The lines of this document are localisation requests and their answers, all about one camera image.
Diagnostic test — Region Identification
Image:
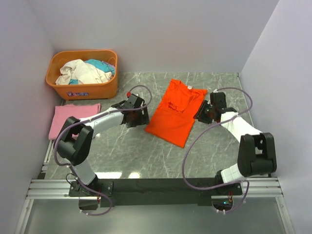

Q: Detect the folded pink t shirt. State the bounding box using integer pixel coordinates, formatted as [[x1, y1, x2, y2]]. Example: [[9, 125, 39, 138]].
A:
[[48, 103, 101, 140]]

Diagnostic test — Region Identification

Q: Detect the orange t shirt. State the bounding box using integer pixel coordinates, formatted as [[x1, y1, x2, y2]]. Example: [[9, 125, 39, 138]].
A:
[[145, 79, 208, 148]]

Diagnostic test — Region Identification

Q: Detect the teal garment in tub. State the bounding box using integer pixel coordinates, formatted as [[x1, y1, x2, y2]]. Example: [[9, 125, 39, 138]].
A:
[[69, 59, 115, 85]]

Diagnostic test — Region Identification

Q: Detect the orange plastic laundry tub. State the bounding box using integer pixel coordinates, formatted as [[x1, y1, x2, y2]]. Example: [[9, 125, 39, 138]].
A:
[[45, 49, 118, 100]]

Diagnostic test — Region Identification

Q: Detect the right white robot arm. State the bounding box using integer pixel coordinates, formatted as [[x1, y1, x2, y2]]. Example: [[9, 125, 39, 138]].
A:
[[194, 92, 277, 195]]

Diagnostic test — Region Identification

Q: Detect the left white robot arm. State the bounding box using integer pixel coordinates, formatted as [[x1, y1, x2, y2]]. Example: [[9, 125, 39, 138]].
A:
[[54, 93, 149, 196]]

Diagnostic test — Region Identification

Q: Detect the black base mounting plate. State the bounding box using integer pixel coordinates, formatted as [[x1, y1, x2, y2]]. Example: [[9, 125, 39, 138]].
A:
[[68, 176, 244, 208]]

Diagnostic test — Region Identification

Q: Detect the white cream garment in tub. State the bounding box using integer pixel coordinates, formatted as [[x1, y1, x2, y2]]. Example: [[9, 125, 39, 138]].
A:
[[56, 59, 115, 85]]

